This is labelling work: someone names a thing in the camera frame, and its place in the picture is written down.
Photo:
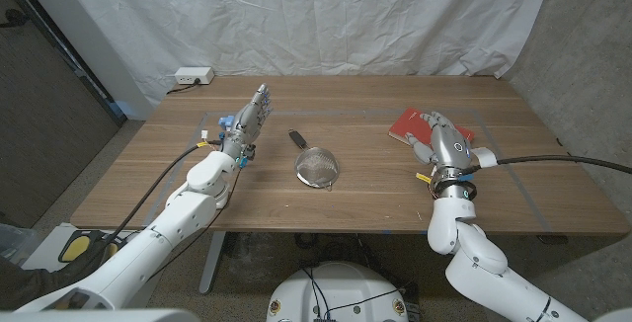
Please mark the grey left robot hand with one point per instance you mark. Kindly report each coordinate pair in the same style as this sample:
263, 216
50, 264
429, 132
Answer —
244, 127

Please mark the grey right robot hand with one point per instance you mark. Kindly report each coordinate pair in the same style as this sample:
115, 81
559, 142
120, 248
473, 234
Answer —
449, 149

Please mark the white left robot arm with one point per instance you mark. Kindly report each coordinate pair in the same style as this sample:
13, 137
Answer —
148, 248

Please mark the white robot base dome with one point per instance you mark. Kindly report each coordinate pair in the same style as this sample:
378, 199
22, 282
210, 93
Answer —
340, 292

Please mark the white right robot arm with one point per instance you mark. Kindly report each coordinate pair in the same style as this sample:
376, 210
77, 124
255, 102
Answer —
484, 272

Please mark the red notebook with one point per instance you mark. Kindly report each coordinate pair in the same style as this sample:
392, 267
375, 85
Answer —
405, 127

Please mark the white power strip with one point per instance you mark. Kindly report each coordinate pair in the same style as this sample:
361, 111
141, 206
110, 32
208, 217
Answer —
193, 75

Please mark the white wrinkled backdrop cloth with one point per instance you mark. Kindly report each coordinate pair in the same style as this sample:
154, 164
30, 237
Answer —
306, 21

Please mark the grey table leg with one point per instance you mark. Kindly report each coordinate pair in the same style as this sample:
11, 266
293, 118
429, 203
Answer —
212, 263

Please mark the yellow black foot pedal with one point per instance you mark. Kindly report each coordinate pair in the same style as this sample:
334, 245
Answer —
112, 248
76, 247

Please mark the white floor board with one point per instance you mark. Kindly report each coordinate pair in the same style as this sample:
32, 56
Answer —
44, 248

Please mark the white robot torso edge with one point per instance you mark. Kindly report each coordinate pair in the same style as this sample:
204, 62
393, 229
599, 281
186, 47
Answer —
99, 316

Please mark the clear plastic bin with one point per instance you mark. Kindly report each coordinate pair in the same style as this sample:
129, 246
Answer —
10, 243

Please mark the black door frame post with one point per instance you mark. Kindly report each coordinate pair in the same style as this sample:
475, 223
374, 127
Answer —
94, 87

